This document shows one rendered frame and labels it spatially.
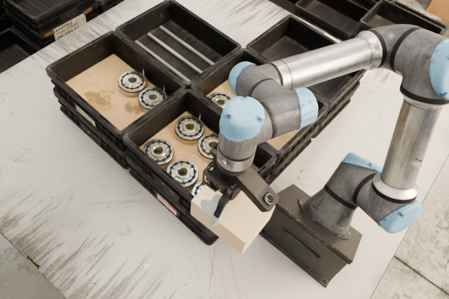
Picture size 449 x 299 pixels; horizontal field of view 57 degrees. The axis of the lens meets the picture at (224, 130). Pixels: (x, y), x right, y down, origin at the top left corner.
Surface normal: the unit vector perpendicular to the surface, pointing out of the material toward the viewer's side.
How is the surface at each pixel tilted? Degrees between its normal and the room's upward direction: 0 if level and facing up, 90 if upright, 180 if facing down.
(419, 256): 0
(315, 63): 25
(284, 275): 0
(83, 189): 0
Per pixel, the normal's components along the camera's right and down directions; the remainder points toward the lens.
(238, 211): 0.09, -0.59
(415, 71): -0.89, 0.21
